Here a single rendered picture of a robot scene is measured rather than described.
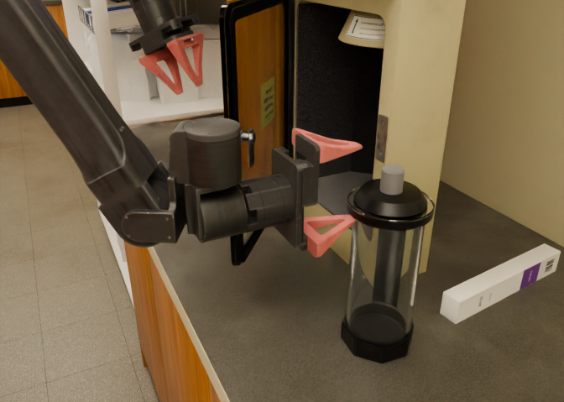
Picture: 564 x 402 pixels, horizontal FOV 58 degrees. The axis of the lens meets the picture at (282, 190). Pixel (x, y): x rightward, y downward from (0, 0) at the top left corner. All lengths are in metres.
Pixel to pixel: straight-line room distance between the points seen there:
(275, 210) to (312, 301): 0.32
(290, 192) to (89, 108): 0.22
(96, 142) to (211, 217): 0.13
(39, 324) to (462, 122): 1.90
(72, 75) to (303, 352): 0.47
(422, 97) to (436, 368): 0.38
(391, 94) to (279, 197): 0.26
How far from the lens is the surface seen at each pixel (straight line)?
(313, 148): 0.54
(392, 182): 0.64
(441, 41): 0.77
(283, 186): 0.56
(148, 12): 0.82
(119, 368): 2.16
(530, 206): 1.18
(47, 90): 0.54
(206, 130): 0.51
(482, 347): 0.81
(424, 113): 0.79
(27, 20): 0.53
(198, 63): 0.83
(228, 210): 0.53
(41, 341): 2.38
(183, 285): 0.89
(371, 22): 0.83
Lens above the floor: 1.46
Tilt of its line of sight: 26 degrees down
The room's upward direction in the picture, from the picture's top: straight up
